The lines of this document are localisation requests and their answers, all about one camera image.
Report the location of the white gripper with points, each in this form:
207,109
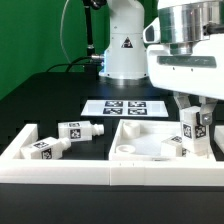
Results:
201,73

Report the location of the white square tabletop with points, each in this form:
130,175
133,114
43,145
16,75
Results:
140,140

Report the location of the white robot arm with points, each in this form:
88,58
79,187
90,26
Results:
182,50

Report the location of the white sheet with tags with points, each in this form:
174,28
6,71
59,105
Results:
124,108

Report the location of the white U-shaped fence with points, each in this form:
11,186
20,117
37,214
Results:
15,169

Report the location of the black camera pole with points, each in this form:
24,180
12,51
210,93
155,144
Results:
88,6

